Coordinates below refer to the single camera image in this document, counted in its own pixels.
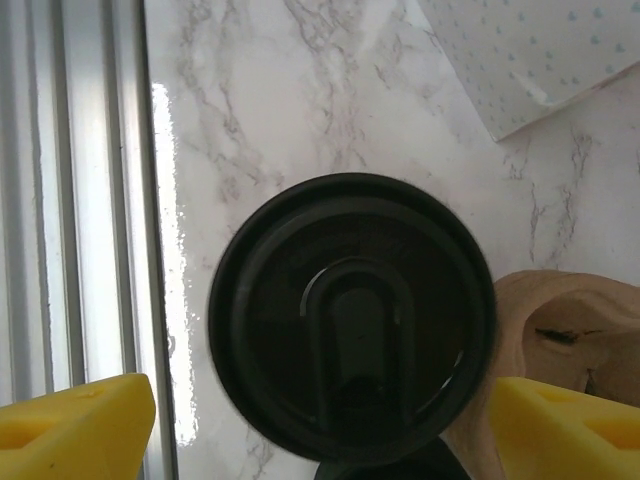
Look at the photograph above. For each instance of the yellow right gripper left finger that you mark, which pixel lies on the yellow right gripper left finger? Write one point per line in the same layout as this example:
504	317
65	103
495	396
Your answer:
65	440

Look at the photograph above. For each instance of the white heart-print paper bag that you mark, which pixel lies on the white heart-print paper bag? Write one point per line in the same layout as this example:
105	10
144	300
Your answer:
525	60

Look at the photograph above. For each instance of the aluminium table edge rail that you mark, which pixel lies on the aluminium table edge rail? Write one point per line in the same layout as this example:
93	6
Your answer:
75	200

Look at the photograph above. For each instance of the black plastic cup lid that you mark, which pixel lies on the black plastic cup lid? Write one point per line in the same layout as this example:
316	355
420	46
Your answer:
280	280
390	470

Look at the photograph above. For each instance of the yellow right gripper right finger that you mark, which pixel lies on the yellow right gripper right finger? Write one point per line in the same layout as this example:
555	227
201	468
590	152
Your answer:
575	440

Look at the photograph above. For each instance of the brown pulp cup carrier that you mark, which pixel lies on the brown pulp cup carrier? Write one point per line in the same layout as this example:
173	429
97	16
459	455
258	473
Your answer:
565	310

